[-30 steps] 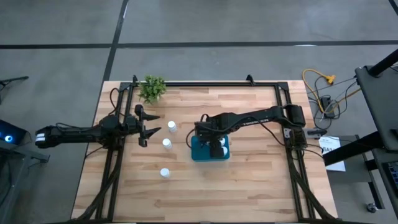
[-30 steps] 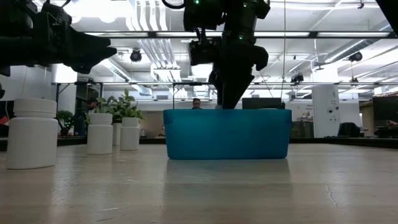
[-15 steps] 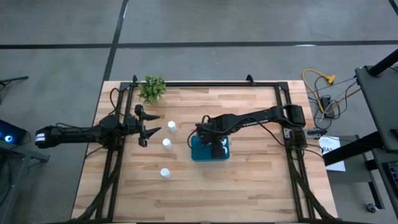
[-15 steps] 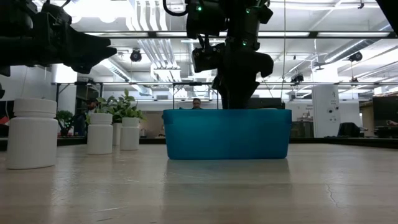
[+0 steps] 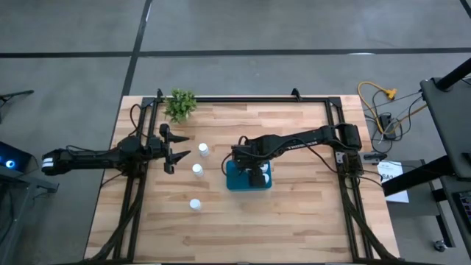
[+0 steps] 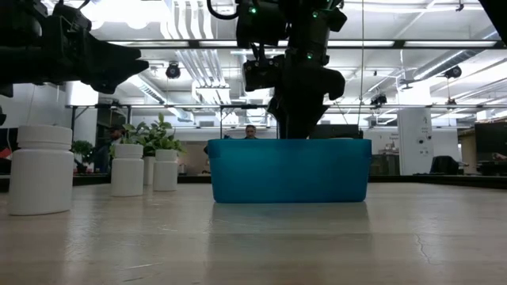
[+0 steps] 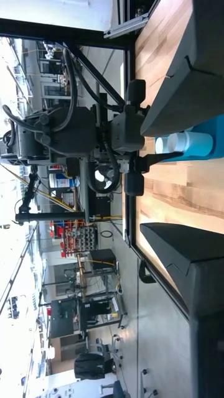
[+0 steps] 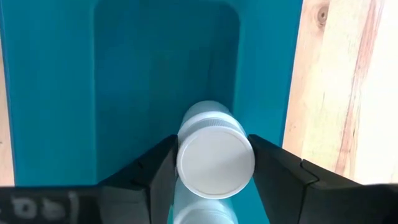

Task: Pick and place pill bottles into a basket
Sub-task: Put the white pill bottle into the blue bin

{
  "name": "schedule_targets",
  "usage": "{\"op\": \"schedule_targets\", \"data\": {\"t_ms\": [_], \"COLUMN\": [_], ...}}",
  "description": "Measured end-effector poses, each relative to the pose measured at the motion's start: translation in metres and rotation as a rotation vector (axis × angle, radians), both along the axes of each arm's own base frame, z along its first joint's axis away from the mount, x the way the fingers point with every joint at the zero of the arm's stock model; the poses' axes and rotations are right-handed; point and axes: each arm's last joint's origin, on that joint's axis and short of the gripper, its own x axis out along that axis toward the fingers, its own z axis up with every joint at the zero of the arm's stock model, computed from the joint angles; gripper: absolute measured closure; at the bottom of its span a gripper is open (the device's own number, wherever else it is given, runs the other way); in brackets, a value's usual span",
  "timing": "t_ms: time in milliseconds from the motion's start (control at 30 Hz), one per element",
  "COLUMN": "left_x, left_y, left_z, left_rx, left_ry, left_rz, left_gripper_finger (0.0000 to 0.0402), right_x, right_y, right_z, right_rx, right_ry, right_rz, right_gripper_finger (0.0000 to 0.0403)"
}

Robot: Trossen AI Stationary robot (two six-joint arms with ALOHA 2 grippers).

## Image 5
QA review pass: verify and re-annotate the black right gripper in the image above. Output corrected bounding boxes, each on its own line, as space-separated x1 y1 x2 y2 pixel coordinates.
230 136 267 188

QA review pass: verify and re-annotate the blue plastic basket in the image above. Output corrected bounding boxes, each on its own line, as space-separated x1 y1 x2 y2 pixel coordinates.
225 159 274 192

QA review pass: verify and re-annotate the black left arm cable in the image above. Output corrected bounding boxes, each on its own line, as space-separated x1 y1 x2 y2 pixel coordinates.
128 103 145 140

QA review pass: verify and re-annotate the black equipment cart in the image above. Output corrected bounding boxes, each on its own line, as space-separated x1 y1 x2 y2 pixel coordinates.
380 57 471 255

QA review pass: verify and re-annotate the black aluminium table frame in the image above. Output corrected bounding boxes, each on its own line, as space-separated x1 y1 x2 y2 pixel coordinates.
83 88 400 265

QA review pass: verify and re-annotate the black stand leg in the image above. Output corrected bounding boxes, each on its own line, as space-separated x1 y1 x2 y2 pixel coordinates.
0 89 35 124

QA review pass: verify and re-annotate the white paper sheet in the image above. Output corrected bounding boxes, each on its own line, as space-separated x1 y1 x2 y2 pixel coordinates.
376 160 410 204

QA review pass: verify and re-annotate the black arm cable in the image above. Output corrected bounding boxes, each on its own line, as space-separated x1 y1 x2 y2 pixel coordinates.
220 134 251 177
128 103 145 140

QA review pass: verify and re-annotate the yellow extension cable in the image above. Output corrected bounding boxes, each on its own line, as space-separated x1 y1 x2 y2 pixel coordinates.
357 81 430 138

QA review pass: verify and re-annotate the black power strip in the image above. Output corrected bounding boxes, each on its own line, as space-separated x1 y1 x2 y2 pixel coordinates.
378 113 397 141

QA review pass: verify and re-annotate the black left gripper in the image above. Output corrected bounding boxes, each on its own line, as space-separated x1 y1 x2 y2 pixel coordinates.
146 123 193 175

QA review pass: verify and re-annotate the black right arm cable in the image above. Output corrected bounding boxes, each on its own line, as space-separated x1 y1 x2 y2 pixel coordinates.
220 134 251 177

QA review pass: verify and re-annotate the green plant in white pot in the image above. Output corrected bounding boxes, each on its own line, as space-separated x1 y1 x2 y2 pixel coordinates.
163 88 199 124

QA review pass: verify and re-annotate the grey metal stand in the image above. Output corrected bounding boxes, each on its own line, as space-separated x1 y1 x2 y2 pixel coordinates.
0 171 60 265

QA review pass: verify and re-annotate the black computer with blue light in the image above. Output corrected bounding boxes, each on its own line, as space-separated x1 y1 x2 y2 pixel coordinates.
0 141 38 174

